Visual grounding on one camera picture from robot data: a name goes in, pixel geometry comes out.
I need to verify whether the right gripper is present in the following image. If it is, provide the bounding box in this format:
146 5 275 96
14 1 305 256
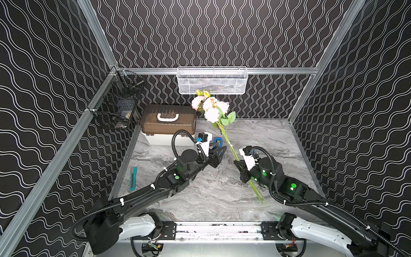
233 158 275 194

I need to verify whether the pink flower bouquet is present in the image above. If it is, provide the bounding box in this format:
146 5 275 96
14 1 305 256
191 89 268 206

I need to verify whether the blue tape dispenser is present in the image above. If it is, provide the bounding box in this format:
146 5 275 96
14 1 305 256
213 137 223 148

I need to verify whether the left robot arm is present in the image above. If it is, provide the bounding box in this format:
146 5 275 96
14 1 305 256
69 146 227 254

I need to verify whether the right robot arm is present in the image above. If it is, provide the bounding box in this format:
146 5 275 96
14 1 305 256
234 155 409 257

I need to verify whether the brown lid storage box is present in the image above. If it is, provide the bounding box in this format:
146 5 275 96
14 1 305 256
140 104 197 146

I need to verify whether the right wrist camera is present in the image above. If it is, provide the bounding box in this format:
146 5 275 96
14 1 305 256
239 146 255 171

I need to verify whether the white wire basket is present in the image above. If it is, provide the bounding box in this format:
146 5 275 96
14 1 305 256
176 66 248 95

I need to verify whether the teal handled tool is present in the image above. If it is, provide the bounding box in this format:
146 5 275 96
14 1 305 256
130 167 138 192

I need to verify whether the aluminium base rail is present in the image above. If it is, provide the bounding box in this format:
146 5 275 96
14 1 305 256
158 221 293 244

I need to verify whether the black wire basket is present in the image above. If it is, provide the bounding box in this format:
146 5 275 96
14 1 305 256
87 67 146 131

